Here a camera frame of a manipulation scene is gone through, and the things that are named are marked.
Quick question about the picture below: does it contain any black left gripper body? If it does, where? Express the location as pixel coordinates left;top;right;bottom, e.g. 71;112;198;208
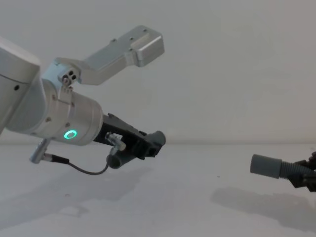
93;113;147;157

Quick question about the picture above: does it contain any dark grey plastic tube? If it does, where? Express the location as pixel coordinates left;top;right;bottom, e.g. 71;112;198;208
107;130;167;170

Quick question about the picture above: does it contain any white table cloth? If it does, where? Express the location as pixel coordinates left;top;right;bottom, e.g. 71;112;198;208
0;142;316;237

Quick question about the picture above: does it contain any white curtain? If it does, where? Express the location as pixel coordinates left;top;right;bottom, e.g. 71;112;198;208
0;0;316;146

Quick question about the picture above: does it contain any thin dark wrist cable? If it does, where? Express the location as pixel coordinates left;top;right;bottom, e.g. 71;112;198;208
43;132;126;175

